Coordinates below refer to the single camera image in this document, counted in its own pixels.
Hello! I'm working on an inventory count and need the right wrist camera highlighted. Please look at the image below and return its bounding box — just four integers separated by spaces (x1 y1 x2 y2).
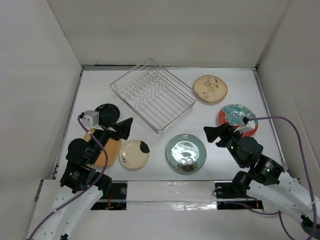
233 116 256 134

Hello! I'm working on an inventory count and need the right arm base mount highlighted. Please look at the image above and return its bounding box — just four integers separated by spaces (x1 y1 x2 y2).
212 181 264 210

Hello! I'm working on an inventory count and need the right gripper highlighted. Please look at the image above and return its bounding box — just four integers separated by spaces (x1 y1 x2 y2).
203 122 245 168

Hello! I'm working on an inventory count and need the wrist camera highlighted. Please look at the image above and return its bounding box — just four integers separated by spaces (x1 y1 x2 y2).
233 116 256 134
80 110 99 128

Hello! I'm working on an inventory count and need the orange woven oval plate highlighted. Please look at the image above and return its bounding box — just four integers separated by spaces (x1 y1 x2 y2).
82 128 122 168

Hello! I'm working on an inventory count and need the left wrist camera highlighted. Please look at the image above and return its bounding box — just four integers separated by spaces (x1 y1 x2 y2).
80 110 99 128

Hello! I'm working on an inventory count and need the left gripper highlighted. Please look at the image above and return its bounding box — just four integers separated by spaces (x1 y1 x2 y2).
88 112 133 163

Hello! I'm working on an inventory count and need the black round plate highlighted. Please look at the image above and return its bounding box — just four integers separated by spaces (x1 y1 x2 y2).
95 103 120 128

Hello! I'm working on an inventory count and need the red and teal plate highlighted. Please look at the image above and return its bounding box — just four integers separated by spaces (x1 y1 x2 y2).
217 103 256 128

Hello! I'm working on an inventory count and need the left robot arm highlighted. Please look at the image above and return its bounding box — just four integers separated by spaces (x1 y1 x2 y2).
29 114 133 240

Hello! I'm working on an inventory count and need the cream plate with black spot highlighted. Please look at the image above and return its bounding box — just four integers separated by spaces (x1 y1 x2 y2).
119 140 150 170

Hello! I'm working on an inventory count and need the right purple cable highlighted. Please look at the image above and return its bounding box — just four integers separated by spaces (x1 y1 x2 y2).
243 116 317 240

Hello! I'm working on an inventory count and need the wire dish rack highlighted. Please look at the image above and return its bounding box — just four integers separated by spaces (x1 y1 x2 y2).
110 58 199 135

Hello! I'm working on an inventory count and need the purple cable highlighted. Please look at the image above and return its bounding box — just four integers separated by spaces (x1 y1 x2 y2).
243 116 317 240
26 115 109 240

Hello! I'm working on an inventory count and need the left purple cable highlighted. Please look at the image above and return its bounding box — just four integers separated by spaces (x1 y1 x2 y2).
26 115 109 240

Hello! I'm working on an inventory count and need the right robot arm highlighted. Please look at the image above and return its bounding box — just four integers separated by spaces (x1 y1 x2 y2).
203 123 320 239

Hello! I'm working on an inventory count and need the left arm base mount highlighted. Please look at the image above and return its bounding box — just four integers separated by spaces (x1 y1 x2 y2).
91 181 128 211

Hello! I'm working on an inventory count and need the light blue flower plate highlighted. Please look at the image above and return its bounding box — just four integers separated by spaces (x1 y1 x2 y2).
165 134 207 173

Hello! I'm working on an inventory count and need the beige floral plate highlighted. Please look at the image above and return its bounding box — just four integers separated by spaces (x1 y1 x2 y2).
193 75 228 103

